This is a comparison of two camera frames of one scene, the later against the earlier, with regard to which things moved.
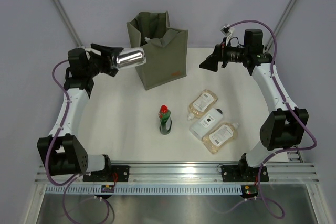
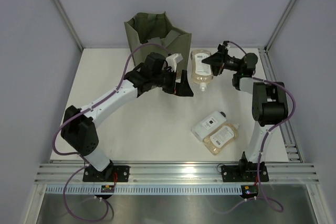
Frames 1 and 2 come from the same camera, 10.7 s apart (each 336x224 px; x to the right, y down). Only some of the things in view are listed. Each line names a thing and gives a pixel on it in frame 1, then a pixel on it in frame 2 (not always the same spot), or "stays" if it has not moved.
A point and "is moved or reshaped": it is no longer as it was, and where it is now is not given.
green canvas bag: [166, 48] is moved or reshaped
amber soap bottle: [220, 136] stays
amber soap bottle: [205, 100] to [201, 72]
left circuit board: [107, 188] stays
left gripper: [106, 55] to [181, 88]
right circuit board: [249, 191] stays
